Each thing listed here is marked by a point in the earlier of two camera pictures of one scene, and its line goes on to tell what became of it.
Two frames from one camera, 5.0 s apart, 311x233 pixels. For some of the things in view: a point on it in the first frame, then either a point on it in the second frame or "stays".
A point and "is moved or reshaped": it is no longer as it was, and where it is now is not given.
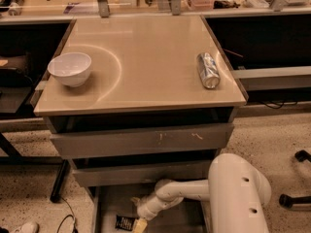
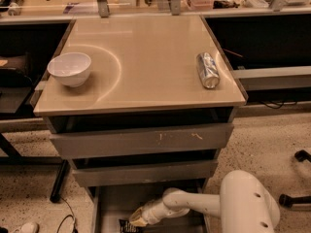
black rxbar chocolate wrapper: (123, 222) is moved or reshaped
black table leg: (60, 181) stays
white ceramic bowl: (70, 69) stays
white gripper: (145, 209) → (151, 213)
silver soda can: (208, 71) stays
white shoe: (28, 227) stays
